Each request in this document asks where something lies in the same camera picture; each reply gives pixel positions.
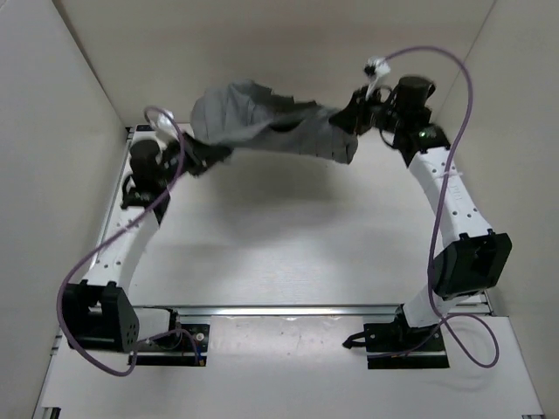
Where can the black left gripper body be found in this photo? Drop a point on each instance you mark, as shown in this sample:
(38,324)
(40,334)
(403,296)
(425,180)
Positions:
(190,159)

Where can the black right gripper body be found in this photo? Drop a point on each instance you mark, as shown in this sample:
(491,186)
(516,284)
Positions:
(371,114)

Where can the grey pleated skirt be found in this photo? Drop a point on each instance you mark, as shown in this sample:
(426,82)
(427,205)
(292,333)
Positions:
(245,114)

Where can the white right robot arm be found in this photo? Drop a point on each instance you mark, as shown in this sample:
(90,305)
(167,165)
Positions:
(473,255)

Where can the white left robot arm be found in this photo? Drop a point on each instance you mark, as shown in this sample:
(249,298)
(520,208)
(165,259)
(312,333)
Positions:
(95,313)

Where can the blue left corner label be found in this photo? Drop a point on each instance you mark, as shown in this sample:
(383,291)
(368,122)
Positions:
(144,128)

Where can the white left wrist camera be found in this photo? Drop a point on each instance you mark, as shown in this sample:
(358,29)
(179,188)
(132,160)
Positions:
(164,127)

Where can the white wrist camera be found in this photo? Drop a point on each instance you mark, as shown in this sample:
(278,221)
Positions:
(376,68)
(164,127)

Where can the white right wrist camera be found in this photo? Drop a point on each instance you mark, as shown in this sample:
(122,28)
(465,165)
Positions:
(376,68)

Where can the aluminium table edge rail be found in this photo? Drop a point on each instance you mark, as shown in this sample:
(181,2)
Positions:
(285,310)

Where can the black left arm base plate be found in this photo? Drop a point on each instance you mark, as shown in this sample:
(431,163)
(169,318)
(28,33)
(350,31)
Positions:
(176,350)

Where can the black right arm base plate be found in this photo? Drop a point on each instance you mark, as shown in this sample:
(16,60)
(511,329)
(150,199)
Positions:
(390,346)

